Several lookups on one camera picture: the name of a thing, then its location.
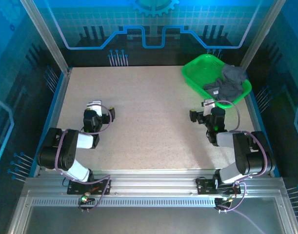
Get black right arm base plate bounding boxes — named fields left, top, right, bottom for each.
left=196, top=177, right=241, bottom=195

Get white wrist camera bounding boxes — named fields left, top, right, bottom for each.
left=86, top=99, right=103, bottom=117
left=201, top=98, right=217, bottom=116

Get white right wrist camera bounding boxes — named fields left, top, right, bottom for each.
left=201, top=98, right=217, bottom=116

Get aluminium side rail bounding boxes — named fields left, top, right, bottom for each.
left=246, top=94, right=274, bottom=176
left=33, top=67, right=73, bottom=177

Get purple loose cable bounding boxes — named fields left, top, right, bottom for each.
left=221, top=207, right=265, bottom=234

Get grey t-shirt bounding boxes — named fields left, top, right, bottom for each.
left=202, top=63, right=248, bottom=106

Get grey metal plate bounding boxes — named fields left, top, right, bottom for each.
left=7, top=190, right=298, bottom=234

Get aluminium frame post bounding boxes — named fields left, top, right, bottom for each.
left=20, top=0, right=73, bottom=75
left=239, top=0, right=287, bottom=71

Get aluminium mounting rail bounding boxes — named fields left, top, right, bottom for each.
left=24, top=169, right=285, bottom=195

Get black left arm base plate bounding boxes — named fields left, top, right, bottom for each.
left=67, top=176, right=112, bottom=195

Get slotted metal strip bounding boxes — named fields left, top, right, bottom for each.
left=31, top=197, right=217, bottom=208

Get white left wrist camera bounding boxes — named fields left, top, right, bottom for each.
left=86, top=99, right=103, bottom=117

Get green plastic basket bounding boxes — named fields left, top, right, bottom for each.
left=181, top=53, right=252, bottom=110

